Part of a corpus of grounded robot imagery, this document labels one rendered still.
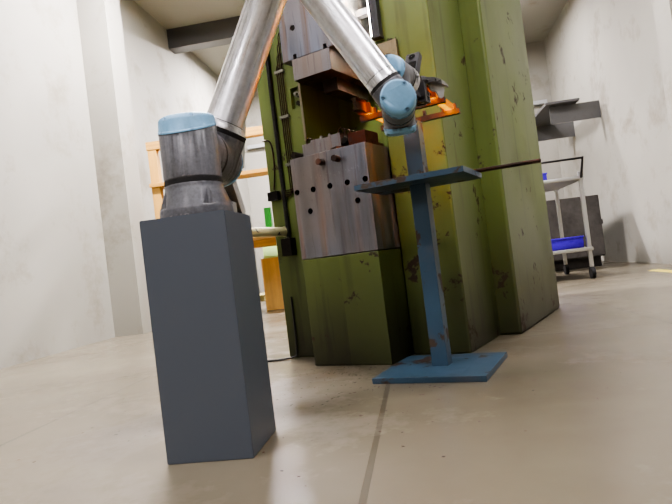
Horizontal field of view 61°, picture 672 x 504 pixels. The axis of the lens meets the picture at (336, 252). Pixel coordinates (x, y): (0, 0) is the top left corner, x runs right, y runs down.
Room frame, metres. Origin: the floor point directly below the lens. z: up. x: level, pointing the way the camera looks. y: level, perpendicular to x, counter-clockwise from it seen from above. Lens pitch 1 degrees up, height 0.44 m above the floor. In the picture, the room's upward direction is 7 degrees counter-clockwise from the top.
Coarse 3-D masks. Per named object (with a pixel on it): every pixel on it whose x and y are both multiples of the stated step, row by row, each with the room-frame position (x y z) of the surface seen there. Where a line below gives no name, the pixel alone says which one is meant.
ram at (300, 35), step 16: (288, 0) 2.56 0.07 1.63; (352, 0) 2.59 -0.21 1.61; (288, 16) 2.56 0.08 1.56; (304, 16) 2.52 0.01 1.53; (368, 16) 2.60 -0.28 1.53; (288, 32) 2.57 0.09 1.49; (304, 32) 2.52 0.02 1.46; (320, 32) 2.48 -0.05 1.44; (368, 32) 2.70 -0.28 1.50; (288, 48) 2.57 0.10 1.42; (304, 48) 2.53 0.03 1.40; (320, 48) 2.48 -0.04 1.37; (288, 64) 2.62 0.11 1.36
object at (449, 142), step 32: (384, 0) 2.47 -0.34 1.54; (416, 0) 2.39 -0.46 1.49; (448, 0) 2.62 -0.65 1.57; (384, 32) 2.48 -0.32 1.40; (416, 32) 2.40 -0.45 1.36; (448, 32) 2.57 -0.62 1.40; (448, 64) 2.52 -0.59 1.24; (448, 96) 2.47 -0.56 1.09; (448, 128) 2.43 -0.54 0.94; (448, 160) 2.38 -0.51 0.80; (448, 192) 2.37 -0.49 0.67; (480, 192) 2.71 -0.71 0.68; (448, 224) 2.38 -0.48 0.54; (480, 224) 2.66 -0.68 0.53; (416, 256) 2.47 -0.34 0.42; (448, 256) 2.39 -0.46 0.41; (480, 256) 2.61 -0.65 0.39; (416, 288) 2.48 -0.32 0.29; (448, 288) 2.40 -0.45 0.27; (480, 288) 2.56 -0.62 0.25; (416, 320) 2.49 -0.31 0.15; (448, 320) 2.41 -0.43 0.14; (480, 320) 2.51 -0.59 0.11; (416, 352) 2.50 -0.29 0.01
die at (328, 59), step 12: (300, 60) 2.54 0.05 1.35; (312, 60) 2.51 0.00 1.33; (324, 60) 2.48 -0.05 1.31; (336, 60) 2.51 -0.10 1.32; (300, 72) 2.55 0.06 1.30; (312, 72) 2.51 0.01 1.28; (324, 72) 2.50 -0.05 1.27; (336, 72) 2.52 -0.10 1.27; (348, 72) 2.59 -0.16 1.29; (312, 84) 2.65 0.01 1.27; (360, 84) 2.74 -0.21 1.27
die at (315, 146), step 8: (320, 136) 2.51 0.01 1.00; (328, 136) 2.49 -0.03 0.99; (336, 136) 2.47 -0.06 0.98; (312, 144) 2.54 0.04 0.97; (320, 144) 2.52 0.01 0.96; (328, 144) 2.50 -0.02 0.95; (336, 144) 2.47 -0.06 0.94; (344, 144) 2.49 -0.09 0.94; (304, 152) 2.56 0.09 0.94; (312, 152) 2.54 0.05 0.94
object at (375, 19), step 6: (372, 0) 2.46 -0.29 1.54; (378, 0) 2.47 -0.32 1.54; (372, 6) 2.46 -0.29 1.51; (378, 6) 2.47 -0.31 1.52; (372, 12) 2.46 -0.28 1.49; (378, 12) 2.46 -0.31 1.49; (372, 18) 2.46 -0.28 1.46; (378, 18) 2.45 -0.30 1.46; (372, 24) 2.46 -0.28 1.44; (378, 24) 2.45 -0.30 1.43; (372, 30) 2.47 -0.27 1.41; (378, 30) 2.45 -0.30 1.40; (372, 36) 2.46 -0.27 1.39; (378, 36) 2.45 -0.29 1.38
